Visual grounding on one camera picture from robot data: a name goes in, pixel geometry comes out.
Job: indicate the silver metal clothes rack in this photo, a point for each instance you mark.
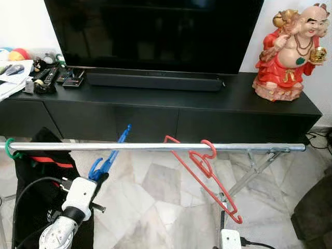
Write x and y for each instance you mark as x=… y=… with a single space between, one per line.
x=129 y=147

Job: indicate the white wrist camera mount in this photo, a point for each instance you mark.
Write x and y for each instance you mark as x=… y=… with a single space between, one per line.
x=231 y=239
x=80 y=194

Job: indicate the white paper sheet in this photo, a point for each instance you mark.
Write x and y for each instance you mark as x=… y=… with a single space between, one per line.
x=13 y=78

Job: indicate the red plastic hanger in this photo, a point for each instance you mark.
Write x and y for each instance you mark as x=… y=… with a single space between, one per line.
x=213 y=149

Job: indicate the dark brown fabric sofa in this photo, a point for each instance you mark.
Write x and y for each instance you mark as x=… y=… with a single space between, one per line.
x=316 y=218

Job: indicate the black shirt with red collar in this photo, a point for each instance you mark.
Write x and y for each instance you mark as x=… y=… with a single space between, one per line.
x=36 y=207

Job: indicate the green plastic hanger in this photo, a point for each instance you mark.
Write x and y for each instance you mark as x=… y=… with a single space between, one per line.
x=8 y=148

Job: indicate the black soundbar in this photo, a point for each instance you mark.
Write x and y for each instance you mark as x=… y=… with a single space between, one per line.
x=155 y=82

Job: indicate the black TV cabinet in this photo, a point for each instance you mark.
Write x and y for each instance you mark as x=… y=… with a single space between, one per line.
x=155 y=116

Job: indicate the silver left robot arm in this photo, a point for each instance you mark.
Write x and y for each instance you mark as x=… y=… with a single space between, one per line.
x=57 y=233

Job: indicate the orange ball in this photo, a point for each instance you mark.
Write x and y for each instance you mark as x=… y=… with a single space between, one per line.
x=19 y=54

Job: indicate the black plush toy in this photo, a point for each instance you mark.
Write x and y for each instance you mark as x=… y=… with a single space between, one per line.
x=40 y=65

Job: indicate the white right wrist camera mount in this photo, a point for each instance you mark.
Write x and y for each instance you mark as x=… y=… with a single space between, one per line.
x=231 y=239

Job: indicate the white ball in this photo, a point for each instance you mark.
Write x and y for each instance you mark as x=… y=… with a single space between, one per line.
x=4 y=54

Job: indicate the tape roll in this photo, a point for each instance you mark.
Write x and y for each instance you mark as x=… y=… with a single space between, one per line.
x=49 y=89

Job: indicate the blue plastic hanger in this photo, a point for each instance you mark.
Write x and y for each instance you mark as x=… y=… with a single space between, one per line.
x=106 y=165

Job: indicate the red laughing Buddha statue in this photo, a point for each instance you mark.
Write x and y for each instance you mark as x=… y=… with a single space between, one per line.
x=282 y=62

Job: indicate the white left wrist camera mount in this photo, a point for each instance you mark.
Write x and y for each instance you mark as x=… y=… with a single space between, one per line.
x=80 y=194

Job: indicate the black flat television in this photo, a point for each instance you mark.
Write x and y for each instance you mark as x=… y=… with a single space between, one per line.
x=155 y=31

